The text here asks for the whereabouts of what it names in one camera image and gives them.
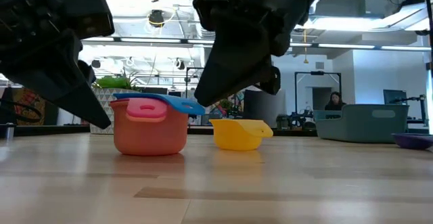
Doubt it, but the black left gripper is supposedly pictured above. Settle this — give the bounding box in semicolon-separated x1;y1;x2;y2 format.
0;0;112;130

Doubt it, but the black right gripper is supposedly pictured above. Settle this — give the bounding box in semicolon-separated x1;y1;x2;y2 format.
193;0;350;108

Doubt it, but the yellow plastic measuring cup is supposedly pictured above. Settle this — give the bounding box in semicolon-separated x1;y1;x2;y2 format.
208;118;275;152

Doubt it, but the blue plastic measuring cup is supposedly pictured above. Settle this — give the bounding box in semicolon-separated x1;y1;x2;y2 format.
112;92;206;116

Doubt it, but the orange plastic measuring cup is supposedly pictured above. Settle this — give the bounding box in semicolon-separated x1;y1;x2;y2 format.
109;98;189;156

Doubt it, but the purple plastic measuring cup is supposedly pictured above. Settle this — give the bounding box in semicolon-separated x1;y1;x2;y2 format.
391;132;433;151

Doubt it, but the grey-teal plastic basket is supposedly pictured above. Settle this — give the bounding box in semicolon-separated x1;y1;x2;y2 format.
312;104;410;144

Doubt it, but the white triangle-patterned planter pot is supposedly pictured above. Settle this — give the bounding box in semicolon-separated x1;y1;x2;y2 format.
89;87;143;135

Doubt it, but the green potted plant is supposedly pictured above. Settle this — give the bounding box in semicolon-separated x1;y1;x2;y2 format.
91;70;143;91

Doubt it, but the colourful abstract painting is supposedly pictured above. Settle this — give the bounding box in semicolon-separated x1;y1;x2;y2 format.
206;90;246;120

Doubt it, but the colourful patterned tapestry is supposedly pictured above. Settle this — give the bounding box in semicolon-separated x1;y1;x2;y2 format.
11;87;47;126

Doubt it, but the black computer monitor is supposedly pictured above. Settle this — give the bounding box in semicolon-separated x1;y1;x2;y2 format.
139;87;168;95

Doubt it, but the long ceiling light bar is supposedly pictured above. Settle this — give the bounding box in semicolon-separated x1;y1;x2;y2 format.
81;36;432;52

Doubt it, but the small metal cylinder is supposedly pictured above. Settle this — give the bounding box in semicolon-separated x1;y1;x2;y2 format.
3;122;16;142

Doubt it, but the person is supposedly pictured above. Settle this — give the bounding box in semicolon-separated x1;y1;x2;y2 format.
324;91;347;112

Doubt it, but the dark desk monitor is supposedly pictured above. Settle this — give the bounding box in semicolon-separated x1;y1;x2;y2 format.
382;89;409;106

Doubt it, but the black looped cable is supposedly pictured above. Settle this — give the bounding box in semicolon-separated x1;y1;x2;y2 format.
0;99;44;124

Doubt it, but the black metal frame stand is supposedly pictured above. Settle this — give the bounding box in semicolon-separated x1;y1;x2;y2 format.
294;70;342;111

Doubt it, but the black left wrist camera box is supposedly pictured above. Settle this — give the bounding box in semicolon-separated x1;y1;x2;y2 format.
53;0;116;39

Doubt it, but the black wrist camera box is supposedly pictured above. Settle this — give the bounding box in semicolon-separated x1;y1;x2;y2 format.
192;0;235;32
53;0;116;39

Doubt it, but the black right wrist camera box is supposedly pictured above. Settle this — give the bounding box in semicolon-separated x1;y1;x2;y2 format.
192;0;235;32

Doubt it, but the black ceiling camera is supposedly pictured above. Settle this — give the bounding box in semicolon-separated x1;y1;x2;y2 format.
148;9;166;28

